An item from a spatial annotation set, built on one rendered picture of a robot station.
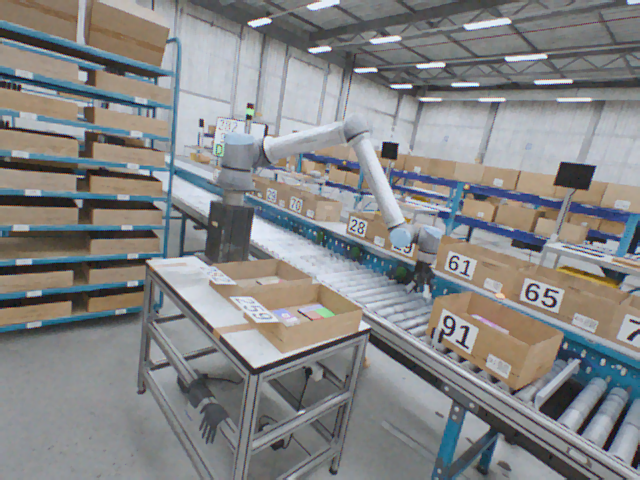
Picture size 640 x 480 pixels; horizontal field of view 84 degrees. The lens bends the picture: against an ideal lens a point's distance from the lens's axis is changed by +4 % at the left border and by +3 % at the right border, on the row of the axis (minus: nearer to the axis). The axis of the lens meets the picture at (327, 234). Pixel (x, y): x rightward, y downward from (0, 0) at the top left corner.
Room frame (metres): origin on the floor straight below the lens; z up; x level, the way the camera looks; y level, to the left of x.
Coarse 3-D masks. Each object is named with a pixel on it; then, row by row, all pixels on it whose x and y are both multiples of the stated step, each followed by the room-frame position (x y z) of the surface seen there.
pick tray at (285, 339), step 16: (288, 288) 1.39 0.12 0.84; (304, 288) 1.45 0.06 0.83; (320, 288) 1.50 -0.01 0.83; (272, 304) 1.34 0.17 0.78; (288, 304) 1.40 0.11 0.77; (304, 304) 1.45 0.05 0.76; (336, 304) 1.42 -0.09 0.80; (352, 304) 1.35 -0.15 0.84; (304, 320) 1.29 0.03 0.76; (320, 320) 1.15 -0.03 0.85; (336, 320) 1.21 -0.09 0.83; (352, 320) 1.27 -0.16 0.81; (272, 336) 1.10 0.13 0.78; (288, 336) 1.06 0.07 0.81; (304, 336) 1.11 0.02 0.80; (320, 336) 1.16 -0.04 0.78; (336, 336) 1.22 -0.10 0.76; (288, 352) 1.06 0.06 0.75
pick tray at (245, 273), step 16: (224, 272) 1.54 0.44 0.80; (240, 272) 1.60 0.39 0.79; (256, 272) 1.66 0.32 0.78; (272, 272) 1.73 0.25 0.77; (288, 272) 1.69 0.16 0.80; (304, 272) 1.61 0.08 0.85; (224, 288) 1.38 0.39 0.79; (240, 288) 1.30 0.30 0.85; (256, 288) 1.34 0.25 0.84; (272, 288) 1.39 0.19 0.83
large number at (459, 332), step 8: (448, 312) 1.34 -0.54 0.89; (440, 320) 1.36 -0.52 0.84; (448, 320) 1.33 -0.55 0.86; (456, 320) 1.31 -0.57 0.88; (440, 328) 1.35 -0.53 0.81; (448, 328) 1.32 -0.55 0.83; (456, 328) 1.30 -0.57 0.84; (464, 328) 1.28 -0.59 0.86; (472, 328) 1.25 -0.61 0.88; (448, 336) 1.32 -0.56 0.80; (456, 336) 1.29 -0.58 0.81; (464, 336) 1.27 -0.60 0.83; (472, 336) 1.25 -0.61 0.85; (456, 344) 1.29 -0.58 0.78; (464, 344) 1.26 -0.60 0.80; (472, 344) 1.24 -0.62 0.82
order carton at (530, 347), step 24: (432, 312) 1.40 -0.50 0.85; (456, 312) 1.31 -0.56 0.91; (480, 312) 1.53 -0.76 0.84; (504, 312) 1.45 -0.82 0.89; (480, 336) 1.22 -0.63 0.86; (504, 336) 1.16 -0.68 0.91; (528, 336) 1.36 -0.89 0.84; (552, 336) 1.22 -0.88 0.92; (480, 360) 1.21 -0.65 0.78; (504, 360) 1.15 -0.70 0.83; (528, 360) 1.11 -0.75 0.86; (552, 360) 1.26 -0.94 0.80
